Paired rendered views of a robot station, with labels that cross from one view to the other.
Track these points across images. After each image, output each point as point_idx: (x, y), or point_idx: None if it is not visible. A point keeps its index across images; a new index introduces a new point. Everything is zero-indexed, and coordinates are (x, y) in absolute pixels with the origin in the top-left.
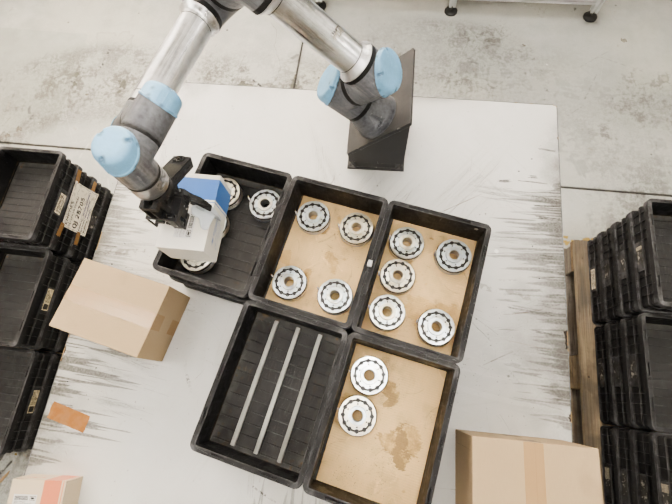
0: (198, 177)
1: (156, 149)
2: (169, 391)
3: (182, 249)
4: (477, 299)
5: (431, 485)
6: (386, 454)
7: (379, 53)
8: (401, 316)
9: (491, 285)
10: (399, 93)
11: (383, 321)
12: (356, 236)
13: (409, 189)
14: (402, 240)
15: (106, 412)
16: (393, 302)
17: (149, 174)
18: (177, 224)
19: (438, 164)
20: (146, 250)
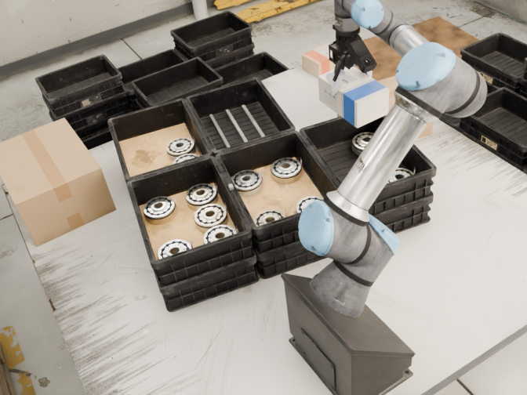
0: (370, 95)
1: (340, 5)
2: (315, 121)
3: (331, 70)
4: (142, 285)
5: (114, 133)
6: (150, 150)
7: (325, 206)
8: (188, 197)
9: (136, 302)
10: (325, 307)
11: (199, 187)
12: (263, 215)
13: (268, 328)
14: (224, 234)
15: None
16: (200, 200)
17: (334, 5)
18: (332, 52)
19: (258, 373)
20: (429, 155)
